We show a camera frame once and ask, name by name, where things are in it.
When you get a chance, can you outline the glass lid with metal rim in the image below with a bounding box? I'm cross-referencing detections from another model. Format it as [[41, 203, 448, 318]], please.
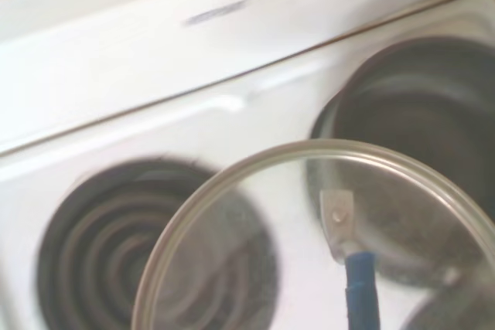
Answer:
[[130, 138, 495, 330]]

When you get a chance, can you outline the white electric stove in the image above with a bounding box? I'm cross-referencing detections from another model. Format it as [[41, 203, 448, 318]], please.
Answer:
[[0, 0, 495, 330]]

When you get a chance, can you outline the rusty electric burner coil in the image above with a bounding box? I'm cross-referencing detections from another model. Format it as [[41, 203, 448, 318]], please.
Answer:
[[60, 177, 268, 330]]

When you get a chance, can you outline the white stove back panel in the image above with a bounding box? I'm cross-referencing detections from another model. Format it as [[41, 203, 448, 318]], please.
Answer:
[[0, 0, 495, 156]]

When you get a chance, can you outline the rear black burner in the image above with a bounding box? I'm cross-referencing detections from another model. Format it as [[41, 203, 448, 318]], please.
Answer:
[[36, 155, 282, 330]]

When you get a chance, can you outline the steel pot with blue handle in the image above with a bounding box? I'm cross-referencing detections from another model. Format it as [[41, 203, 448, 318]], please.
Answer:
[[307, 35, 495, 330]]

